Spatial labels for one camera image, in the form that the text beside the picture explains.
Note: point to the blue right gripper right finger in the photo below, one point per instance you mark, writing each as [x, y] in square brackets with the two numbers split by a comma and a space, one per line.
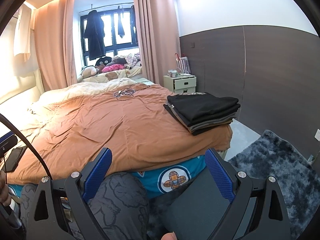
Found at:
[222, 173]

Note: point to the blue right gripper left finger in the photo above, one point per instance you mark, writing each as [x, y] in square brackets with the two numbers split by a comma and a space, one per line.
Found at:
[94, 172]

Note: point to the black t-shirt floral trim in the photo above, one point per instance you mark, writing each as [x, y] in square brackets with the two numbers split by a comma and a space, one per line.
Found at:
[196, 106]

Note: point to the stack of folded dark clothes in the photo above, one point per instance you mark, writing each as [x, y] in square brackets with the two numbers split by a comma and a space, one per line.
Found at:
[199, 126]

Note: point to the person's left hand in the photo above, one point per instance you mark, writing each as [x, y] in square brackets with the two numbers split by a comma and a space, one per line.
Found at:
[5, 197]

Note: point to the person's right hand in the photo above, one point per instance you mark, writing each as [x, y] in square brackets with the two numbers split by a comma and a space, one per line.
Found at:
[169, 236]

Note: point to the small black folded cloth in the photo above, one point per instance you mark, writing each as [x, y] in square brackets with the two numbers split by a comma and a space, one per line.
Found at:
[12, 161]

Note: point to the person's patterned trouser leg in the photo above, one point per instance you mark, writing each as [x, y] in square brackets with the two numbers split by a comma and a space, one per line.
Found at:
[121, 207]

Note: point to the cream blanket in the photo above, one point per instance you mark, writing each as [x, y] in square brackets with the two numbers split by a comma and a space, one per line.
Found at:
[79, 89]

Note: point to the grey shaggy rug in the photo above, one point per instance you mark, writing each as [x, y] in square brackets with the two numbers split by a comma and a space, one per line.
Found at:
[270, 155]

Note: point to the teal patterned bed sheet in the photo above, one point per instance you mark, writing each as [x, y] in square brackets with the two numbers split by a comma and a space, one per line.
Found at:
[156, 182]

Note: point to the cream bed headboard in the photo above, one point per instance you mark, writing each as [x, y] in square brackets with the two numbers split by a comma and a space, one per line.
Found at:
[17, 95]

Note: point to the orange brown duvet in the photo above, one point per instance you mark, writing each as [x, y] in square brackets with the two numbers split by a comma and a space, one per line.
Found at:
[68, 131]

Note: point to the cream bedside drawer cabinet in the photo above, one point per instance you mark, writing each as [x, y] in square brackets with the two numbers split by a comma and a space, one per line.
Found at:
[180, 84]

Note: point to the white plush toy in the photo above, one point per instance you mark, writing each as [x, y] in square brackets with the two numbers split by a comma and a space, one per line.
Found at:
[88, 72]

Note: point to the pink plush toy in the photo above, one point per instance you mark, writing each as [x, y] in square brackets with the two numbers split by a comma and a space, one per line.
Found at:
[113, 67]

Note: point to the striped bag on cabinet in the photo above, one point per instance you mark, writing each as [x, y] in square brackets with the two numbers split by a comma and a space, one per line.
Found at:
[183, 65]

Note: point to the left pink curtain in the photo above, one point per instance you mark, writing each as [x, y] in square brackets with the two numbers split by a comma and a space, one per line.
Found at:
[53, 33]

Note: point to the pink curtain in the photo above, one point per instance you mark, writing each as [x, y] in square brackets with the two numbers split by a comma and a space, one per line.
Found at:
[158, 37]
[53, 33]

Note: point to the hanging black jacket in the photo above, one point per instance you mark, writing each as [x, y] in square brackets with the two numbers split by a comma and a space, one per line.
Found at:
[95, 34]

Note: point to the right pink curtain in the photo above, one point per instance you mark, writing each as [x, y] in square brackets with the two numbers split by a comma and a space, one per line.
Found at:
[158, 37]

